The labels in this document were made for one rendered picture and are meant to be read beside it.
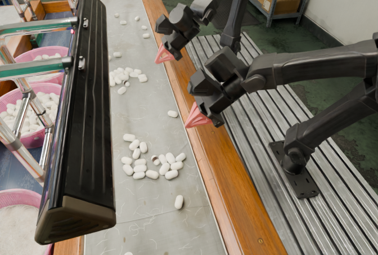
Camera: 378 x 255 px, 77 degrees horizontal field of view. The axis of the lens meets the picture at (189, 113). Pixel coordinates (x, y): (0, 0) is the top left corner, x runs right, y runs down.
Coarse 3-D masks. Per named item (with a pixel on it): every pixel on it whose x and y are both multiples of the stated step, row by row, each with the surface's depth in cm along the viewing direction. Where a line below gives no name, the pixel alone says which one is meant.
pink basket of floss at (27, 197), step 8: (0, 192) 58; (8, 192) 58; (16, 192) 59; (24, 192) 59; (32, 192) 58; (0, 200) 59; (8, 200) 60; (16, 200) 60; (24, 200) 60; (32, 200) 60; (0, 208) 60; (48, 248) 49
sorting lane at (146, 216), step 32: (128, 0) 156; (128, 32) 124; (128, 64) 103; (160, 64) 103; (128, 96) 88; (160, 96) 88; (128, 128) 77; (160, 128) 77; (192, 160) 68; (128, 192) 61; (160, 192) 61; (192, 192) 61; (128, 224) 56; (160, 224) 56; (192, 224) 56
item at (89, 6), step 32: (96, 0) 63; (96, 32) 50; (96, 64) 42; (64, 96) 32; (96, 96) 37; (64, 128) 27; (96, 128) 32; (64, 160) 24; (96, 160) 28; (64, 192) 22; (96, 192) 26; (64, 224) 23; (96, 224) 25
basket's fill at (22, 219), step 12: (24, 204) 60; (0, 216) 58; (12, 216) 58; (24, 216) 57; (36, 216) 58; (0, 228) 55; (12, 228) 55; (24, 228) 56; (0, 240) 54; (12, 240) 53; (24, 240) 54; (0, 252) 52; (12, 252) 52; (24, 252) 52; (36, 252) 52
